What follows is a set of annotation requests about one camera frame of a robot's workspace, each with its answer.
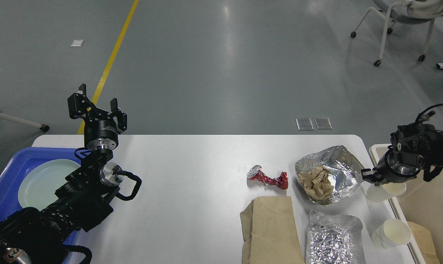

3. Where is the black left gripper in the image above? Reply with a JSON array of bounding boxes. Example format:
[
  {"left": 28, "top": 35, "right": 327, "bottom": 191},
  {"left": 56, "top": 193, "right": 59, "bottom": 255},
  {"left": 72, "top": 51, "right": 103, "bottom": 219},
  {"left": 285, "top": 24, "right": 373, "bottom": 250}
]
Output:
[{"left": 67, "top": 84, "right": 128, "bottom": 151}]

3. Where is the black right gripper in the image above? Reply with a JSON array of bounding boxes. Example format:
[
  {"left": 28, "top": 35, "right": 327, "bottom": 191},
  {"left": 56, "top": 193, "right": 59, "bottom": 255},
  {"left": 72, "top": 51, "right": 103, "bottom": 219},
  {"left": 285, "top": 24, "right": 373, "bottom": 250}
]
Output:
[{"left": 361, "top": 150, "right": 420, "bottom": 187}]

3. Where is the white paper cup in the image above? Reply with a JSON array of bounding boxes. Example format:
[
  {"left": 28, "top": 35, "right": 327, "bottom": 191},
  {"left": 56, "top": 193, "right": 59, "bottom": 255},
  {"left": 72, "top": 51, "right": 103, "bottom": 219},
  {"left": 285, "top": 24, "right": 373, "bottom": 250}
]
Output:
[
  {"left": 371, "top": 219, "right": 412, "bottom": 249},
  {"left": 366, "top": 183, "right": 407, "bottom": 202}
]

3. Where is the light green plate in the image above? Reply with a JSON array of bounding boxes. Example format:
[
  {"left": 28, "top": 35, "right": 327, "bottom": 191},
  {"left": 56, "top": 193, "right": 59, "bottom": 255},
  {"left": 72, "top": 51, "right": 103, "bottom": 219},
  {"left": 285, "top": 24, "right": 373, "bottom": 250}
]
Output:
[{"left": 18, "top": 159, "right": 80, "bottom": 210}]

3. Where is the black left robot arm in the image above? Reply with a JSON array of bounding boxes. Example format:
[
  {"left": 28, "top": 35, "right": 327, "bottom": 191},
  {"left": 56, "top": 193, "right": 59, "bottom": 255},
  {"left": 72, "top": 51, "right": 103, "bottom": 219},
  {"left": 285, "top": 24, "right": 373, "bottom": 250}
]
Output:
[{"left": 0, "top": 84, "right": 141, "bottom": 264}]

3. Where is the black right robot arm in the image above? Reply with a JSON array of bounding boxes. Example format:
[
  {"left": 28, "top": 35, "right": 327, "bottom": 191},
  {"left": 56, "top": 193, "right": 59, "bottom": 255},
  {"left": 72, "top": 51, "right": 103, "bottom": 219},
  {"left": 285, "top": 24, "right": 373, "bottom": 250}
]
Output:
[{"left": 361, "top": 103, "right": 443, "bottom": 187}]

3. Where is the white stand leg with caster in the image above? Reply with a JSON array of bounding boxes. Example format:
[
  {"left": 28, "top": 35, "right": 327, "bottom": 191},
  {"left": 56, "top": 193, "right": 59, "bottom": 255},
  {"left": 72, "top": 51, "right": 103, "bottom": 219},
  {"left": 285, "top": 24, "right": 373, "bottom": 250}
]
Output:
[{"left": 0, "top": 113, "right": 50, "bottom": 132}]

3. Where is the crumpled brown paper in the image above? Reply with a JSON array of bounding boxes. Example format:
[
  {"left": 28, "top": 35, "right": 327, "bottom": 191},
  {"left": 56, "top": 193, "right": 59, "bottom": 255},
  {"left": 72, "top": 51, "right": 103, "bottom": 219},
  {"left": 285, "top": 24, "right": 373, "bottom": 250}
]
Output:
[{"left": 298, "top": 165, "right": 334, "bottom": 201}]

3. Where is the beige plastic bin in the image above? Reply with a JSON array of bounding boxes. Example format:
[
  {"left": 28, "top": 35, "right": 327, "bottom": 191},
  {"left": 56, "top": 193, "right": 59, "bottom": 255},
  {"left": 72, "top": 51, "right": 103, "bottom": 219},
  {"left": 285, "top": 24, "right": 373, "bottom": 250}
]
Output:
[{"left": 369, "top": 143, "right": 443, "bottom": 264}]

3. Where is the white floor marker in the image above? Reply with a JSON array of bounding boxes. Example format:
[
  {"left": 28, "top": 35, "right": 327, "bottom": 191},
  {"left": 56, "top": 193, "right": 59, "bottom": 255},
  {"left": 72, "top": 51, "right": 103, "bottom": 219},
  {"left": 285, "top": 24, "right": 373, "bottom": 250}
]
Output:
[{"left": 70, "top": 40, "right": 85, "bottom": 47}]

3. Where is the crumpled aluminium foil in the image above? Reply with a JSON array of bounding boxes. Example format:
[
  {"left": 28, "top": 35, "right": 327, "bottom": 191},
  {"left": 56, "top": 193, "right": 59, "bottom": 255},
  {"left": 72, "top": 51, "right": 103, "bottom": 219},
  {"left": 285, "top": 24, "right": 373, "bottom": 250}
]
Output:
[{"left": 305, "top": 209, "right": 366, "bottom": 264}]

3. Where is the brown paper in bin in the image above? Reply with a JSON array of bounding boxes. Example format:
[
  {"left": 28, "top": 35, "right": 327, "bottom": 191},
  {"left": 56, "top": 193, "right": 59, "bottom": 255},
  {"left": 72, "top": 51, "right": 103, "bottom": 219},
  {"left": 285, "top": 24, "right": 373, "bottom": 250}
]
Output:
[{"left": 407, "top": 221, "right": 440, "bottom": 264}]

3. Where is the right floor plate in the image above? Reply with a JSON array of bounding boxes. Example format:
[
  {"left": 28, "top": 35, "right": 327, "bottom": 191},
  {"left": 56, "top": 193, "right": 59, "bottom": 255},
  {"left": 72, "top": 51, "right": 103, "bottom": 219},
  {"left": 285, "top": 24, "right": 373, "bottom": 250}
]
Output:
[{"left": 314, "top": 118, "right": 333, "bottom": 130}]

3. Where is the floor plate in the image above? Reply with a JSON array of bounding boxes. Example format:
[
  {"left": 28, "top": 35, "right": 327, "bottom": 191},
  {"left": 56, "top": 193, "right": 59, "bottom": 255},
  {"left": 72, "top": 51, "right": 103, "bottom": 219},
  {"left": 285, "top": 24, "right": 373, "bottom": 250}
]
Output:
[
  {"left": 296, "top": 118, "right": 315, "bottom": 131},
  {"left": 314, "top": 118, "right": 333, "bottom": 130}
]

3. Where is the left floor plate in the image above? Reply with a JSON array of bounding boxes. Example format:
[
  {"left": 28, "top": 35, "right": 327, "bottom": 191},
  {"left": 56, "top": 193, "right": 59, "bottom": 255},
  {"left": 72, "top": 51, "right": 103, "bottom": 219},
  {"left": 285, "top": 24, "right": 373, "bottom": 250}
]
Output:
[{"left": 296, "top": 118, "right": 315, "bottom": 131}]

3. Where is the brown paper bag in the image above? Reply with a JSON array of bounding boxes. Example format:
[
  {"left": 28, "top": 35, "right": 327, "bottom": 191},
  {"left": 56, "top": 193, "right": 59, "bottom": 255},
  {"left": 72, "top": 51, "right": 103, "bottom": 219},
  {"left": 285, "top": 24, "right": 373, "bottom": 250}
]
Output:
[{"left": 240, "top": 197, "right": 305, "bottom": 264}]

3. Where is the crushed red can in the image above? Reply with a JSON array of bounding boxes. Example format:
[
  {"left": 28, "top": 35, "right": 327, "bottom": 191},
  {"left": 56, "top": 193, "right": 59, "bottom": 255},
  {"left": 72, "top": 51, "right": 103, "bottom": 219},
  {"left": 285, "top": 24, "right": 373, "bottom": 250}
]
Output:
[{"left": 247, "top": 164, "right": 289, "bottom": 190}]

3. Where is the blue plastic tray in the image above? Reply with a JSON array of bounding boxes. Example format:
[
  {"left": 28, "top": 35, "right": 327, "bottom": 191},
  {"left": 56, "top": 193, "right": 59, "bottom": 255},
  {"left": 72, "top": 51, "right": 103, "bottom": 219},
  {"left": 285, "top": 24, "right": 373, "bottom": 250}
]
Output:
[{"left": 0, "top": 147, "right": 81, "bottom": 223}]

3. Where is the white office chair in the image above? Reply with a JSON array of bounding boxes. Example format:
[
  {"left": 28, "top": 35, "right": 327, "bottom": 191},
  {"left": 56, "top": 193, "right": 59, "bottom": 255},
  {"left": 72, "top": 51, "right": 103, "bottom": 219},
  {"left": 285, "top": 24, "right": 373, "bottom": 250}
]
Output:
[{"left": 350, "top": 0, "right": 443, "bottom": 67}]

